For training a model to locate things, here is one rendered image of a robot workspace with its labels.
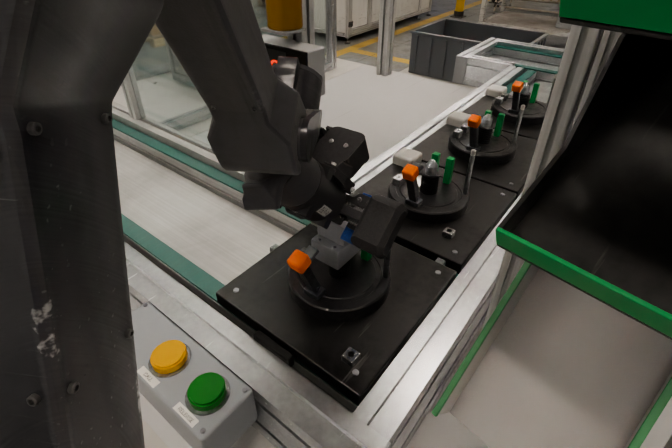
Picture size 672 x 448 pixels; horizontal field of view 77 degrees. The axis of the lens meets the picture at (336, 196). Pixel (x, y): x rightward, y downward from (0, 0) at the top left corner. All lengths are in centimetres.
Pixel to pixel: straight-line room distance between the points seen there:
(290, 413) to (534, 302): 27
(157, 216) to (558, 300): 68
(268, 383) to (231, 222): 37
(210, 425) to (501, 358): 30
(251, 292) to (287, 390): 14
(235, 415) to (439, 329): 26
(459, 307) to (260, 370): 27
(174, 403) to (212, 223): 38
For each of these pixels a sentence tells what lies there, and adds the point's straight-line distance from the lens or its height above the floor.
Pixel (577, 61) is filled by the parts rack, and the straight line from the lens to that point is 39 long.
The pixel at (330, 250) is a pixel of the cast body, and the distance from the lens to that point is 52.
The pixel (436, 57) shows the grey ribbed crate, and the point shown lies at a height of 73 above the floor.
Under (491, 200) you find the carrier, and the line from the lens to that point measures 80.
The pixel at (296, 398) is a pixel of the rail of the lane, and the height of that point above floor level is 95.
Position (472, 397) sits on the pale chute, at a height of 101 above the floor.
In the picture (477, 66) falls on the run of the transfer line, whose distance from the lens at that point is 167.
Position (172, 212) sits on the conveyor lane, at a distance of 87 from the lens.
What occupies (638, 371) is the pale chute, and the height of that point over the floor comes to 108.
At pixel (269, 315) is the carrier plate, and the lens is 57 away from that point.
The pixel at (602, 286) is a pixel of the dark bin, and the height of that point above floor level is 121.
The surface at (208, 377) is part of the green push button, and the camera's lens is 53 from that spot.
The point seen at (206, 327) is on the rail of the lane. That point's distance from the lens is 59.
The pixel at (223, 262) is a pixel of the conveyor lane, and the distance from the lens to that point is 73.
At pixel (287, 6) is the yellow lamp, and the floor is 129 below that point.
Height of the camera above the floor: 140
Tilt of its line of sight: 34 degrees down
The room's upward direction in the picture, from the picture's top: straight up
